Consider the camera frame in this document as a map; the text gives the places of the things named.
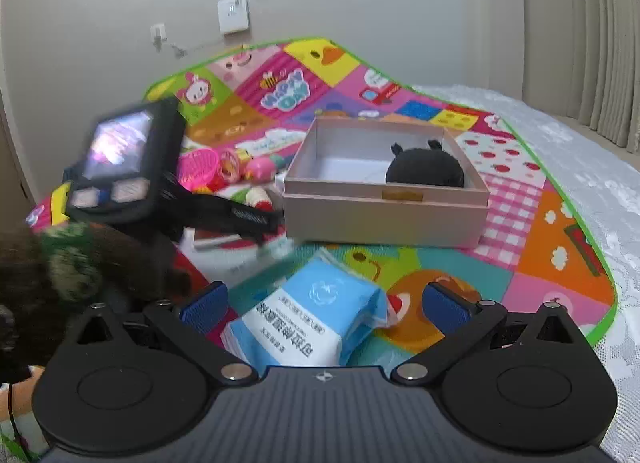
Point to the colourful tape roll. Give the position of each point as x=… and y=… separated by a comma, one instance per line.
x=231, y=165

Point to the white wall thermostat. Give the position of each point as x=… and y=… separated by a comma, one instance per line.
x=233, y=15

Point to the pink toy net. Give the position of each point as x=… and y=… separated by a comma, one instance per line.
x=197, y=165

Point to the white wall socket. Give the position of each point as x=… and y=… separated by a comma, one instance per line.
x=158, y=34

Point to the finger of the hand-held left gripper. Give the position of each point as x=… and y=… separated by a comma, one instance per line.
x=235, y=218

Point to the pink cardboard box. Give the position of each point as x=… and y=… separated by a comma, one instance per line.
x=380, y=223

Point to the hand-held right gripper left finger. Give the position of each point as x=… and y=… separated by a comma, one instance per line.
x=205, y=307

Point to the beige curtain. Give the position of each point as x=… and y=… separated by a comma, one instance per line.
x=585, y=43

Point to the pink pig toy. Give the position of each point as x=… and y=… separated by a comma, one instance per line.
x=261, y=168

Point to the white toy garlic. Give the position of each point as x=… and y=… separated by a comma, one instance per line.
x=257, y=198

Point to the colourful cartoon play mat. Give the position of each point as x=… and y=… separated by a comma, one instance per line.
x=540, y=243

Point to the black plush toy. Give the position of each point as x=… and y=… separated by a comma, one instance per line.
x=425, y=168

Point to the blue tissue packet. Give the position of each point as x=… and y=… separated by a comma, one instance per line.
x=310, y=313

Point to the small white box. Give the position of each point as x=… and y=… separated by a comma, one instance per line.
x=220, y=242

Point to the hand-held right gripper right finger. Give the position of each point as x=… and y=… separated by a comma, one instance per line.
x=445, y=307

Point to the pale pink cloth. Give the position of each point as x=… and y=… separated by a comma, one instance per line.
x=22, y=398

